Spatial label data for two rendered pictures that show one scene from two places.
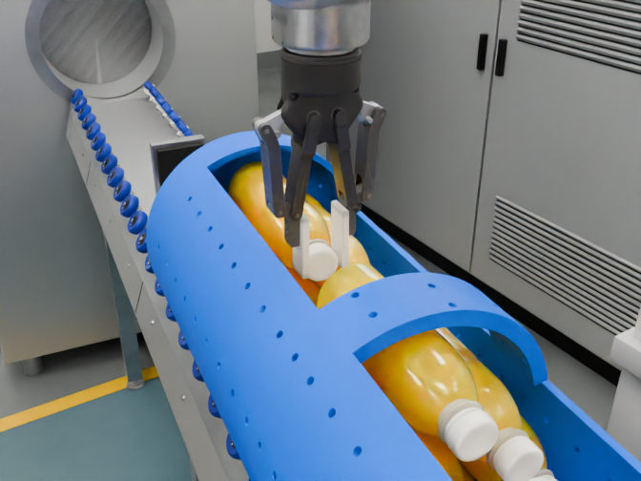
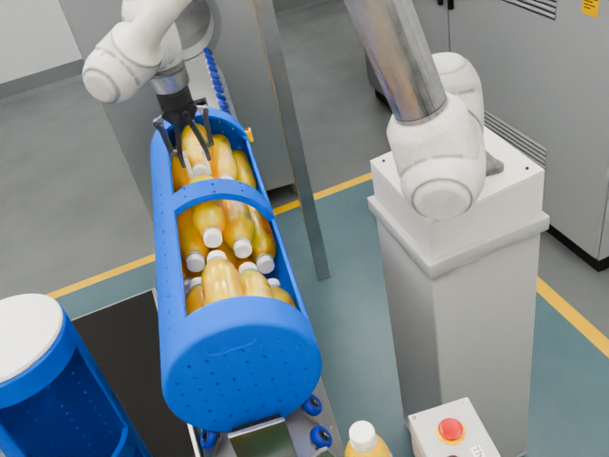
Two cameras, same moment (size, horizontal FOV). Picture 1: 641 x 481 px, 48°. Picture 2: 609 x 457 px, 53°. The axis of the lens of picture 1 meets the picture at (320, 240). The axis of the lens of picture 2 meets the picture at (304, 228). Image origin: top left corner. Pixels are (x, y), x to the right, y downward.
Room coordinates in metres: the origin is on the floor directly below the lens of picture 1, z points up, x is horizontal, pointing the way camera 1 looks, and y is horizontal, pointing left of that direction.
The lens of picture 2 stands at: (-0.51, -0.63, 1.93)
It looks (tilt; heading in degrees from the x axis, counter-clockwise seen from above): 37 degrees down; 19
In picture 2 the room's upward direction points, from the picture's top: 13 degrees counter-clockwise
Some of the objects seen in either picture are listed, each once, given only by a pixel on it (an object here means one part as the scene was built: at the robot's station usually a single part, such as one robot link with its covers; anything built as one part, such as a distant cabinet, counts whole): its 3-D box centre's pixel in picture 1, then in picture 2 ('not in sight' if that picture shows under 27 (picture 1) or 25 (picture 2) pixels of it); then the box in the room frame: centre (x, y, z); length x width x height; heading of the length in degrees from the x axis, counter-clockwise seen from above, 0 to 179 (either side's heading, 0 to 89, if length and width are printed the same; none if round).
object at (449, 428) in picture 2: not in sight; (450, 429); (0.03, -0.60, 1.11); 0.04 x 0.04 x 0.01
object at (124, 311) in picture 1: (123, 305); not in sight; (1.88, 0.61, 0.31); 0.06 x 0.06 x 0.63; 24
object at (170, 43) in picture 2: not in sight; (149, 32); (0.66, 0.00, 1.54); 0.13 x 0.11 x 0.16; 176
